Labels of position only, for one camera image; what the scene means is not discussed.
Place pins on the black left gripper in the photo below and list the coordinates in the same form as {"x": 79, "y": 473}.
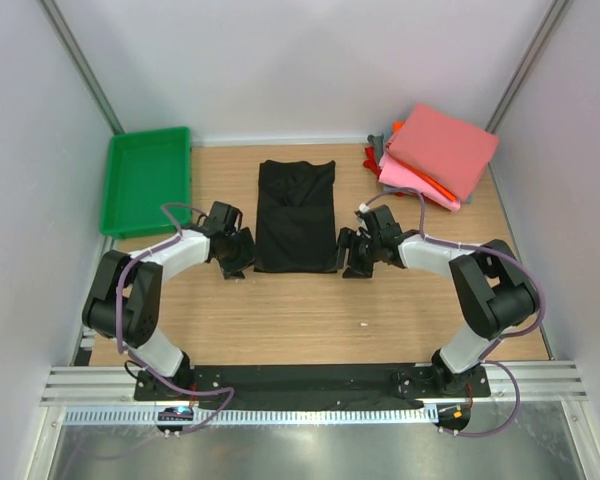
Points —
{"x": 235, "y": 269}

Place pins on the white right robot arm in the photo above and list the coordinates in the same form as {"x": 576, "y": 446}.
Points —
{"x": 494, "y": 293}

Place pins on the folded light pink t shirt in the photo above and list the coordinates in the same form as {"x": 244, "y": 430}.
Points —
{"x": 393, "y": 174}

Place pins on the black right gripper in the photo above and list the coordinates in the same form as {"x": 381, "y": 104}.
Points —
{"x": 356, "y": 269}

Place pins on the folded grey t shirt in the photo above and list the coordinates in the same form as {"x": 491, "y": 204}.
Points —
{"x": 380, "y": 142}

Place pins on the aluminium frame rail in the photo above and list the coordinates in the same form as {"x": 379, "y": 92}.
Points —
{"x": 92, "y": 386}

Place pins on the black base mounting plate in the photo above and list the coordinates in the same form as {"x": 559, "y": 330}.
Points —
{"x": 280, "y": 386}

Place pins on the green plastic bin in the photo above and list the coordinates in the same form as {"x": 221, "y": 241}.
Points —
{"x": 145, "y": 170}

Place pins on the aluminium corner post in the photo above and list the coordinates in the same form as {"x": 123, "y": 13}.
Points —
{"x": 71, "y": 46}
{"x": 540, "y": 40}

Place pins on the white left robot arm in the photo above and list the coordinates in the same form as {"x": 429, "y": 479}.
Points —
{"x": 123, "y": 303}

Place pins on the folded salmon pink t shirt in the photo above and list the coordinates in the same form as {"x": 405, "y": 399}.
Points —
{"x": 451, "y": 152}

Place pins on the left aluminium corner post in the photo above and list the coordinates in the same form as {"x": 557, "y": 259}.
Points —
{"x": 71, "y": 46}

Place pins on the white slotted cable duct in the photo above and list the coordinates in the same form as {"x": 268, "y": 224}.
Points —
{"x": 181, "y": 416}

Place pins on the folded orange t shirt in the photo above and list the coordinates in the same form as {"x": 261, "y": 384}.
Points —
{"x": 396, "y": 126}

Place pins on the folded red t shirt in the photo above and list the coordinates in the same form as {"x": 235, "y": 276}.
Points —
{"x": 370, "y": 161}

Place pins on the black t shirt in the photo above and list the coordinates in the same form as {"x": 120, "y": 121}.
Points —
{"x": 295, "y": 219}

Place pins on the right aluminium corner post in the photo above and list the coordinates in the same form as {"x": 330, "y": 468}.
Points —
{"x": 540, "y": 40}

